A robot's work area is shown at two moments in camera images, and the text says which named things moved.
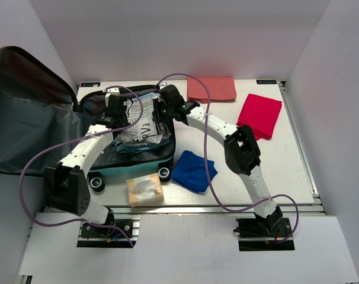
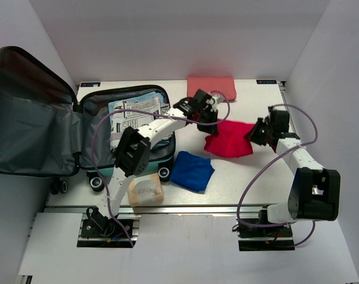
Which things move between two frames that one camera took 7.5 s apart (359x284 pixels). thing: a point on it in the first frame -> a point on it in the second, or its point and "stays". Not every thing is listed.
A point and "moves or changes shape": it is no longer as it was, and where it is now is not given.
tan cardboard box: (144, 190) stays
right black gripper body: (164, 112) -> (265, 128)
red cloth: (260, 113) moves or changes shape
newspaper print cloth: (145, 129) moves or changes shape
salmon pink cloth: (220, 89) stays
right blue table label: (266, 81) stays
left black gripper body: (124, 119) -> (207, 113)
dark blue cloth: (191, 173) stays
